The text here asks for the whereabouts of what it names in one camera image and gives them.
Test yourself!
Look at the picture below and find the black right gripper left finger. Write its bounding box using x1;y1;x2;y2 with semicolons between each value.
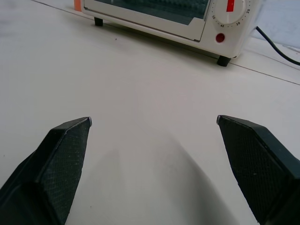
0;116;93;225

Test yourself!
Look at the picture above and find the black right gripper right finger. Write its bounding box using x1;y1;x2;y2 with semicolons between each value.
216;114;300;225

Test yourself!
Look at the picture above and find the white toaster oven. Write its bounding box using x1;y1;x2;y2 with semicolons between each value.
81;0;261;68

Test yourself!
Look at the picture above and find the glass oven door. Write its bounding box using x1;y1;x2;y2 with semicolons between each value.
83;0;213;43

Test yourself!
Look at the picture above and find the white timer knob red stripe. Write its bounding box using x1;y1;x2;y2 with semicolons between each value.
214;0;248;25

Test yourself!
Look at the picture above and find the black power cable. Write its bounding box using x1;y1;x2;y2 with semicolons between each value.
255;25;300;66

